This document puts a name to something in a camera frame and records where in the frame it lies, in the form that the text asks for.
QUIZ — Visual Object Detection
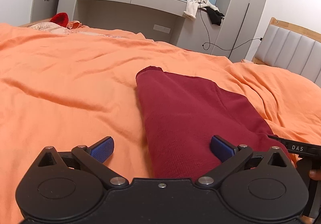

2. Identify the dark red knit sweater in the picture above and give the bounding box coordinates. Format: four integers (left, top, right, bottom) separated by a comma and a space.
136, 66, 280, 179

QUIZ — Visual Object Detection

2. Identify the person's right hand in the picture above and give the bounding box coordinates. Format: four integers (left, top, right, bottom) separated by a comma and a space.
309, 169, 321, 181

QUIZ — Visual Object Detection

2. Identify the orange bed blanket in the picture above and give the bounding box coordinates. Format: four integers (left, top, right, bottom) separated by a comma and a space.
1, 23, 320, 223

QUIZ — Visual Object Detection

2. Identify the grey padded headboard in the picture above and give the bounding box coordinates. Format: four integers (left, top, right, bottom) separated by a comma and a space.
252, 17, 321, 86

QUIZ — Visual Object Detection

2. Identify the pink patterned pillow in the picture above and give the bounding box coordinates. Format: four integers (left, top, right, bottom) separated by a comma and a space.
21, 20, 134, 39

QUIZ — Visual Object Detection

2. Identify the black cloth on desk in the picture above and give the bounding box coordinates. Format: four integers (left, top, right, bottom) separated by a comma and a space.
205, 7, 225, 26

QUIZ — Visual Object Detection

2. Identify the bright red hat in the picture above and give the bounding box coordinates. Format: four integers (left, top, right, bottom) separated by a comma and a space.
50, 12, 69, 28

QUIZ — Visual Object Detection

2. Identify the white cloth on desk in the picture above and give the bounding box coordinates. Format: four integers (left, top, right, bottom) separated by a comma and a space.
183, 0, 219, 20

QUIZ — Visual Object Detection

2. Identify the grey wardrobe desk unit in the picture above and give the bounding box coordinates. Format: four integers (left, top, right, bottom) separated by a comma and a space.
56, 0, 266, 62

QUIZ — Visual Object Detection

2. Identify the black power cable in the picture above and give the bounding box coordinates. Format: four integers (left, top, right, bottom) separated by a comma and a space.
199, 0, 263, 52

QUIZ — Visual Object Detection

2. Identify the white wall socket panel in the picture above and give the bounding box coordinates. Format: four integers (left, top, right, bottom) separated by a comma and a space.
153, 24, 171, 34

